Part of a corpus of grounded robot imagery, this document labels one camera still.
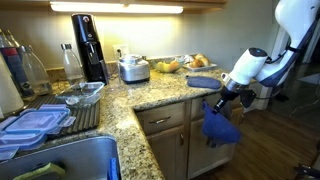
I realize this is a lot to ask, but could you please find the small silver cooker appliance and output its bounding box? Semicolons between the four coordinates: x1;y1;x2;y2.
117;54;151;84

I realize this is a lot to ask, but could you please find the yellow fruit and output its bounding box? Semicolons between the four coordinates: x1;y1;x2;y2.
155;61;167;73

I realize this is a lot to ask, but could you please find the clear glass bottle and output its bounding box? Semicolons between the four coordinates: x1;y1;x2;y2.
60;43;85;85

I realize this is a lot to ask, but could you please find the glass fruit bowl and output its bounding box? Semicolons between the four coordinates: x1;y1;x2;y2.
152;56;186;74

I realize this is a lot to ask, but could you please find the clear flask bottle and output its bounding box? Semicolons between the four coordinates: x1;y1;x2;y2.
18;44;53;97

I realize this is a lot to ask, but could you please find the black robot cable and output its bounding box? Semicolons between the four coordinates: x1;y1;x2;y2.
254;44;296;101

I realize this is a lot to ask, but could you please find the small wooden drawer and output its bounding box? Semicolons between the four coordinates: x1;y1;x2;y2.
135;100;187;137

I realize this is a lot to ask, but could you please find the white door frame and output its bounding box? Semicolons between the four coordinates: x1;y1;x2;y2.
256;26;288;112

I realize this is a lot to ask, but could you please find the dark dish drying mat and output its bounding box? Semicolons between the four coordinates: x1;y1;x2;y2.
24;94;102;137

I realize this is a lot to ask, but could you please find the green sponge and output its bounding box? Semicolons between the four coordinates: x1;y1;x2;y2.
12;161;67;180

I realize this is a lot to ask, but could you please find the metal small drawer handle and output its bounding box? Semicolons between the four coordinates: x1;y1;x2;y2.
148;116;172;125

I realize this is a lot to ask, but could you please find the dark bottle red label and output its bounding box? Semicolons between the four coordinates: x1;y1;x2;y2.
0;28;36;101

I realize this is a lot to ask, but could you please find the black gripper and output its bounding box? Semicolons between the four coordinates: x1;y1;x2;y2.
212;87;240;115

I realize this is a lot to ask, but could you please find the white wall outlet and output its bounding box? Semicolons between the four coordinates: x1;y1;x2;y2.
112;44;130;61

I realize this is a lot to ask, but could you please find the glass baking dish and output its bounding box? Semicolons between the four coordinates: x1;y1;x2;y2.
54;81;106;108

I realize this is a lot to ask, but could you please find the wide wooden cabinet door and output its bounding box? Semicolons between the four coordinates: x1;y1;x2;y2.
186;106;246;180

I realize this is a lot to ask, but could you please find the stainless steel sink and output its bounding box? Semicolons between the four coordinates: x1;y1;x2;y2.
0;135;122;180

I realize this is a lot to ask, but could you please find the orange fruit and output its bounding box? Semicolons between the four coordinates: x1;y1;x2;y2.
167;60;181;72

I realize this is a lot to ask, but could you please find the narrow wooden cabinet door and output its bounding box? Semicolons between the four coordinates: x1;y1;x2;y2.
145;125;187;180

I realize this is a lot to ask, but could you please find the black soda maker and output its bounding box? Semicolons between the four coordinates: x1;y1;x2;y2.
70;13;110;86

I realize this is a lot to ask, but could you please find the small blue lid container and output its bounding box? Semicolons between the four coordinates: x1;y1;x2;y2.
0;131;48;162

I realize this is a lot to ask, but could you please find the under-cabinet light bar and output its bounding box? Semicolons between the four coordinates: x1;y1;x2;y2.
49;1;185;15

